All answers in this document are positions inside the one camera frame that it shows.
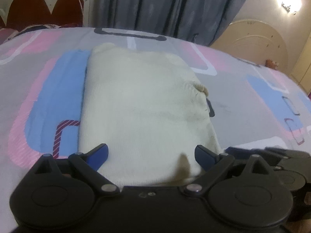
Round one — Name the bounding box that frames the orange plush toy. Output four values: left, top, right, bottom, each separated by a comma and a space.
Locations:
265, 59, 279, 70

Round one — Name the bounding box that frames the cream arched headboard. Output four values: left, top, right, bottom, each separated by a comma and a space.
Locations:
211, 19, 288, 72

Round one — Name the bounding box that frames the blue grey curtain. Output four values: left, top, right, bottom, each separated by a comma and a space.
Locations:
93, 0, 246, 46

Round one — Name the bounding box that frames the cream knit sweater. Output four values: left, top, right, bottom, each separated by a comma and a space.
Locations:
78, 43, 222, 187

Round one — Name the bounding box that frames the patterned pink blue bedsheet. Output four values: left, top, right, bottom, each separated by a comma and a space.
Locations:
1, 28, 310, 232

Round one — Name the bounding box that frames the wall lamp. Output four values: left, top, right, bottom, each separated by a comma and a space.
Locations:
281, 3, 297, 15

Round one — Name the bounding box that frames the cream wardrobe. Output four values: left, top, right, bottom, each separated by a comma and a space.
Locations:
290, 34, 311, 95

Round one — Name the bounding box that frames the red white heart headboard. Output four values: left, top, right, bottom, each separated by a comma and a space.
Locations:
1, 0, 90, 31

